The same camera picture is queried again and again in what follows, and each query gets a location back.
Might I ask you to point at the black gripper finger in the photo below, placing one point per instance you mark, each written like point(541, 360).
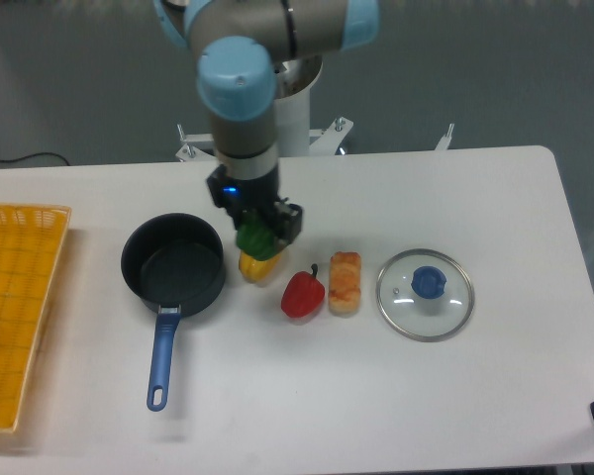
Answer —
point(288, 223)
point(238, 214)

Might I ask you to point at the yellow plastic basket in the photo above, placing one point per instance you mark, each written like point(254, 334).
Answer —
point(31, 241)

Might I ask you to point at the glass lid blue knob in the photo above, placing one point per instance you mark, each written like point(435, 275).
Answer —
point(424, 295)

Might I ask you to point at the toasted bread loaf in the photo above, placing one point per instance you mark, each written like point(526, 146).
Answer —
point(344, 283)

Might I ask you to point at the green bell pepper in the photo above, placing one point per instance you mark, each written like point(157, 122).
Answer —
point(255, 238)

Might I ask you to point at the red bell pepper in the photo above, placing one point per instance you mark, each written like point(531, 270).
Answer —
point(303, 294)

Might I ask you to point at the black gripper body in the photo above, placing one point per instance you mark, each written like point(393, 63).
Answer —
point(258, 194)

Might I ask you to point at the dark pot blue handle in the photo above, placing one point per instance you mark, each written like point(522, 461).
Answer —
point(175, 264)

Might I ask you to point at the yellow bell pepper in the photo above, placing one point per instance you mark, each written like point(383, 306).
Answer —
point(253, 270)

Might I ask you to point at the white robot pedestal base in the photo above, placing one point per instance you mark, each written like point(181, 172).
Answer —
point(295, 79)

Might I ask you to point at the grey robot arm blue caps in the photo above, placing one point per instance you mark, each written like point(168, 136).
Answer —
point(236, 47)

